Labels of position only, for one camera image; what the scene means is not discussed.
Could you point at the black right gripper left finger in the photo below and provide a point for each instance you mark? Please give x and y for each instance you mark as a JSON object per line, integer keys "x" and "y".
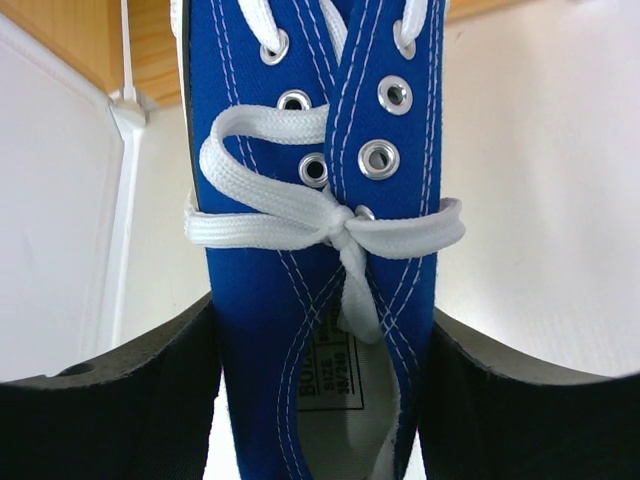
{"x": 141, "y": 411}

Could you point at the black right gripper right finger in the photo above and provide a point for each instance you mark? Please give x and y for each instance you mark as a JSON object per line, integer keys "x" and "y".
{"x": 493, "y": 412}

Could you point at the wooden shoe cabinet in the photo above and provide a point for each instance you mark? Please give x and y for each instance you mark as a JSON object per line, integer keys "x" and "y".
{"x": 90, "y": 45}

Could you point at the blue canvas sneaker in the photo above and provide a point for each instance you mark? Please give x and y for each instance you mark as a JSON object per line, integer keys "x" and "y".
{"x": 315, "y": 131}

